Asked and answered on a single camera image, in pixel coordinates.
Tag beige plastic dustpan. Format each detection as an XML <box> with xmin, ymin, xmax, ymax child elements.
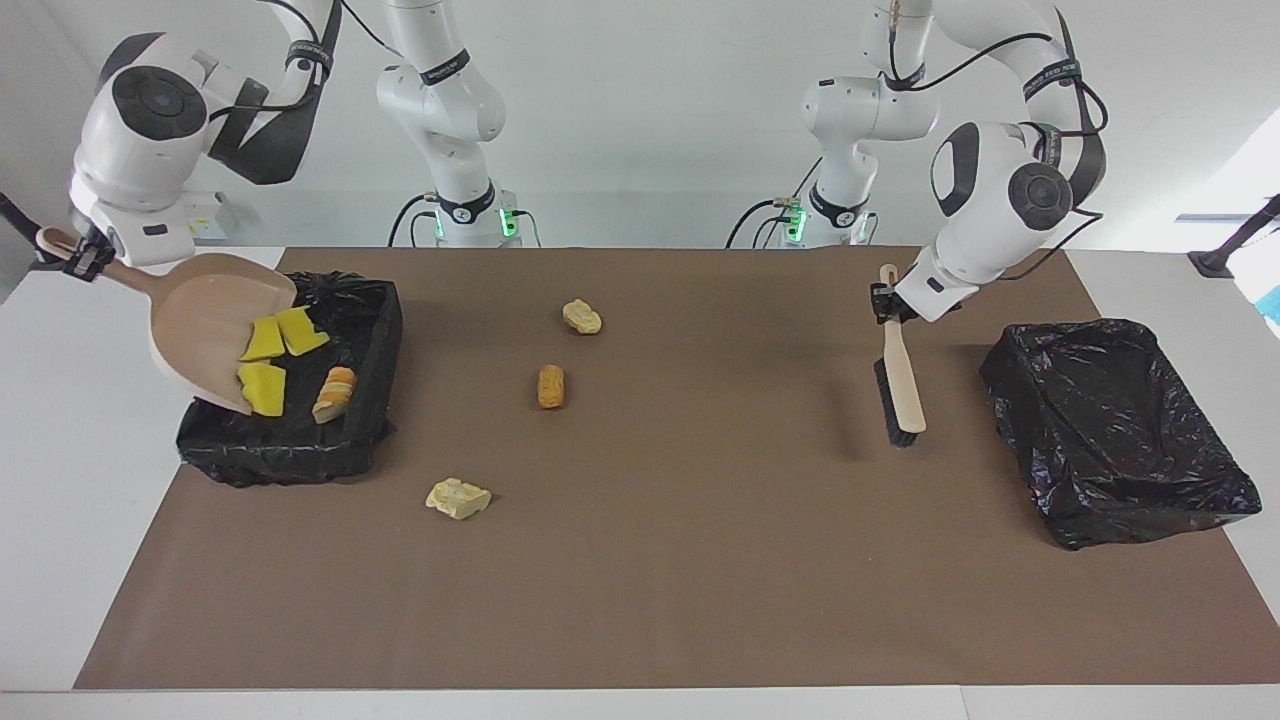
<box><xmin>37</xmin><ymin>227</ymin><xmax>299</xmax><ymax>416</ymax></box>

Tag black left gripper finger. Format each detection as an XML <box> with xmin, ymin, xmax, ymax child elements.
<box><xmin>869</xmin><ymin>283</ymin><xmax>916</xmax><ymax>326</ymax></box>

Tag white wall socket box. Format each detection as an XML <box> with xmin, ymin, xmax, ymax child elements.
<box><xmin>188</xmin><ymin>190</ymin><xmax>238</xmax><ymax>242</ymax></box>

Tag black base cable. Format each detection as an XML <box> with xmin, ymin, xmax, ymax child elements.
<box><xmin>388</xmin><ymin>193</ymin><xmax>441</xmax><ymax>248</ymax></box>
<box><xmin>727</xmin><ymin>155</ymin><xmax>827</xmax><ymax>249</ymax></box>

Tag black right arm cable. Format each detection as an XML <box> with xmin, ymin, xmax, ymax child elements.
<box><xmin>205</xmin><ymin>0</ymin><xmax>403</xmax><ymax>126</ymax></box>

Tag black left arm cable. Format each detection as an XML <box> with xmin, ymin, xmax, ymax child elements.
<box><xmin>885</xmin><ymin>0</ymin><xmax>1109</xmax><ymax>281</ymax></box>

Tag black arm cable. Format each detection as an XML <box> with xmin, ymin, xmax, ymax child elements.
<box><xmin>205</xmin><ymin>0</ymin><xmax>403</xmax><ymax>126</ymax></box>
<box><xmin>885</xmin><ymin>0</ymin><xmax>1109</xmax><ymax>281</ymax></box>

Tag brown table mat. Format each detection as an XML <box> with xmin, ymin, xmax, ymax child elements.
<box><xmin>73</xmin><ymin>246</ymin><xmax>1280</xmax><ymax>691</ymax></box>

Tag beige orange-striped sponge piece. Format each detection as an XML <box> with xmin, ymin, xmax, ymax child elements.
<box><xmin>312</xmin><ymin>366</ymin><xmax>358</xmax><ymax>425</ymax></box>

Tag beige hand brush black bristles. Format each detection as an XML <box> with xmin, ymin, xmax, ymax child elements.
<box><xmin>873</xmin><ymin>264</ymin><xmax>928</xmax><ymax>448</ymax></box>

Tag black bag lined bin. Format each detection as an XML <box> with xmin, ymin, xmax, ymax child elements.
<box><xmin>978</xmin><ymin>318</ymin><xmax>1263</xmax><ymax>551</ymax></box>
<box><xmin>176</xmin><ymin>271</ymin><xmax>404</xmax><ymax>489</ymax></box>

